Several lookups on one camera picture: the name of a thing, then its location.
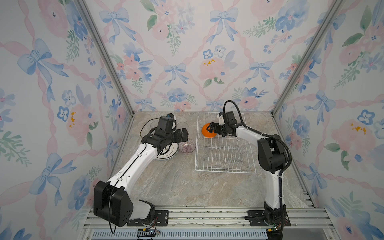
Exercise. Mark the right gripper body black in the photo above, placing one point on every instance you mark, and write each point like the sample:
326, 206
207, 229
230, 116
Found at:
223, 130

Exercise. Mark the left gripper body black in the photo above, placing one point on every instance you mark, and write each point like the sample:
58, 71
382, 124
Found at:
170, 138

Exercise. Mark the orange bowl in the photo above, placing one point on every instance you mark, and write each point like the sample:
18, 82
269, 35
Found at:
206, 133

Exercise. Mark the striped ceramic bowl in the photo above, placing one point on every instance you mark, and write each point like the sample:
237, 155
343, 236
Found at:
187, 147

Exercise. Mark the white plate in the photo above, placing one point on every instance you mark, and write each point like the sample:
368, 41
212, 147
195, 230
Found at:
168, 152

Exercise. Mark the clear glass cup back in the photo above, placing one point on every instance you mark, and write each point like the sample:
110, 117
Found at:
182, 125

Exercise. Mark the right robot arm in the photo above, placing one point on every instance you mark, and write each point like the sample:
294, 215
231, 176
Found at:
273, 157

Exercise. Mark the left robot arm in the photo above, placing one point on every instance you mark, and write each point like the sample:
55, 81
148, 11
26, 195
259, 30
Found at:
112, 198

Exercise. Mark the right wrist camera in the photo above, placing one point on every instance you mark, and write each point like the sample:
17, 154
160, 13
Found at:
221, 118

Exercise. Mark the white wire dish rack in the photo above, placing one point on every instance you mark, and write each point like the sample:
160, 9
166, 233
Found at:
222, 155

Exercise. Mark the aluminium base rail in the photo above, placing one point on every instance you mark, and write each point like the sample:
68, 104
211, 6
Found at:
214, 223

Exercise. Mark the left corner aluminium post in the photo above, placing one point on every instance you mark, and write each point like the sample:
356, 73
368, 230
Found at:
95, 34

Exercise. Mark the corner aluminium post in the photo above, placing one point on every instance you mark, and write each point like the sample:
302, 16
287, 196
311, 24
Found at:
329, 17
95, 34

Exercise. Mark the right corner aluminium post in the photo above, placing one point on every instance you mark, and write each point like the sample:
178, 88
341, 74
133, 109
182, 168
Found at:
329, 17

